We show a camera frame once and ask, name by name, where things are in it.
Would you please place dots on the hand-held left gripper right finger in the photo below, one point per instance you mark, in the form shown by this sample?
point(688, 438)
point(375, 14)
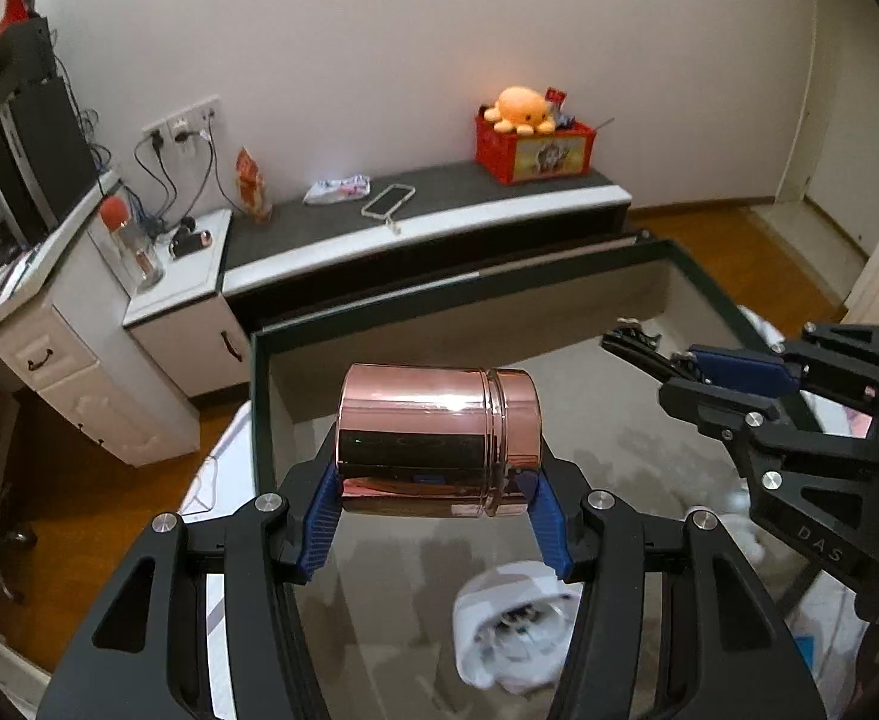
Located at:
point(553, 529)

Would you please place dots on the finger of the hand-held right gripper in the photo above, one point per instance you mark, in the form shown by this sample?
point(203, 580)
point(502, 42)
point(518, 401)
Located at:
point(743, 371)
point(717, 412)

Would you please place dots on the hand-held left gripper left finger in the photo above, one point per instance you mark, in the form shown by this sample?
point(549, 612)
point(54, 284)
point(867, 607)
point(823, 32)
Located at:
point(321, 521)

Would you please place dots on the black hair clip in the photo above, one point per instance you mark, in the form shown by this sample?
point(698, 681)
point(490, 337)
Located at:
point(634, 341)

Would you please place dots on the copper metal canister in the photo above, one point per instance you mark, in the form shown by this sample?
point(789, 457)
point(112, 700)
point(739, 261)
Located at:
point(435, 439)

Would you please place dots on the pink storage box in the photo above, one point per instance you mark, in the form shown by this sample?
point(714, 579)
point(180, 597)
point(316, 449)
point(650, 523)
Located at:
point(484, 330)

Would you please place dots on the white round object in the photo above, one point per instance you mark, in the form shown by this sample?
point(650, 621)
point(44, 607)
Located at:
point(518, 630)

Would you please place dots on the white plastic bag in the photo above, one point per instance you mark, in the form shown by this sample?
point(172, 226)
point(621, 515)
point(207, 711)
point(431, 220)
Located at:
point(728, 525)

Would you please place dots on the white side cabinet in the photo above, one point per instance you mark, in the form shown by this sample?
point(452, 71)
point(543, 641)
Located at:
point(184, 330)

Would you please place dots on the red plastic crate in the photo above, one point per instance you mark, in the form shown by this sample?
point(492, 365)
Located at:
point(537, 154)

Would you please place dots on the small black device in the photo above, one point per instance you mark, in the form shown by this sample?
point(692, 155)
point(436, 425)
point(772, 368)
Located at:
point(192, 241)

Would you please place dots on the white desk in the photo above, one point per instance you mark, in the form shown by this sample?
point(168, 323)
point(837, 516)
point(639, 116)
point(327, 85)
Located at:
point(57, 360)

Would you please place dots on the low grey-topped cabinet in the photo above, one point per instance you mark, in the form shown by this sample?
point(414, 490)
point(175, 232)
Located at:
point(424, 217)

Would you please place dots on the clear phone case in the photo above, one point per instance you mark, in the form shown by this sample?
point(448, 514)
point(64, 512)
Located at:
point(388, 199)

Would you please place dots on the clear bottle with red cap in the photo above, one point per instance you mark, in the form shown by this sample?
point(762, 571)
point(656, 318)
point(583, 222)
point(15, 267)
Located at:
point(135, 247)

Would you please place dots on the white snack packet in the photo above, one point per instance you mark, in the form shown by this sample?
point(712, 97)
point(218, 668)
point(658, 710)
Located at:
point(338, 190)

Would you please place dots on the orange octopus plush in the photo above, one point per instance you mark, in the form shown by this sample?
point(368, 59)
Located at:
point(520, 109)

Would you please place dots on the orange snack bag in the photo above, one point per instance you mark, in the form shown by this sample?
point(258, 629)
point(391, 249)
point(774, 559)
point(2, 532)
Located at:
point(252, 184)

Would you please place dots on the black computer tower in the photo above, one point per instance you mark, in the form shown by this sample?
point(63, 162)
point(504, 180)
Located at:
point(45, 157)

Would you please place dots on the black speaker box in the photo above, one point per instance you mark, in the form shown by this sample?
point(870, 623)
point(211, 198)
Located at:
point(15, 60)

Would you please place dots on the red paper item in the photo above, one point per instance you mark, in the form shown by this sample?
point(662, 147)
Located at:
point(13, 11)

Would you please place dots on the white wall socket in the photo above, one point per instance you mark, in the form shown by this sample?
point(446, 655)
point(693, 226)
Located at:
point(184, 118)

